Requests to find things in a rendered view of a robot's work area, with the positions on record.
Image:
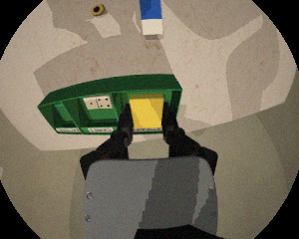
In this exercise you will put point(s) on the green divided tray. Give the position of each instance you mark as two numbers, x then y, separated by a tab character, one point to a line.
74	111

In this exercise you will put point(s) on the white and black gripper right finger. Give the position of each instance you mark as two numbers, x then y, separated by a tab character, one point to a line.
181	144

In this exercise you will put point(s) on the white domino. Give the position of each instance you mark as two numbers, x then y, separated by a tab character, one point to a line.
98	102

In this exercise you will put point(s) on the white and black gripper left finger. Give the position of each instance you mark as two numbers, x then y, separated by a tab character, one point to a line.
116	145

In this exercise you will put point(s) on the yellow block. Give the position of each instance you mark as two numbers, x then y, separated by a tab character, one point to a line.
146	110

